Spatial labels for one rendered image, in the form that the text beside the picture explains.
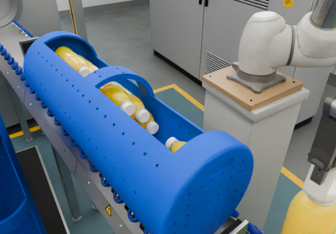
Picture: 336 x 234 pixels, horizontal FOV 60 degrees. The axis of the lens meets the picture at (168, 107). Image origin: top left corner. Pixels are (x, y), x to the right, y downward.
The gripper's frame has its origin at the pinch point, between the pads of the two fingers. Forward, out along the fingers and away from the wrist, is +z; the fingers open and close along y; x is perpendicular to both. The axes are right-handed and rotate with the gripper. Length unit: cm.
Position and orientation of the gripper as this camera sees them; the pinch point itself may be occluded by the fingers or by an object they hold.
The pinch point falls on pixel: (327, 171)
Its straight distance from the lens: 46.9
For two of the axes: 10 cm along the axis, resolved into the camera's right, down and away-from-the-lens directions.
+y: -7.9, 3.5, -5.1
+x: 6.2, 4.4, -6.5
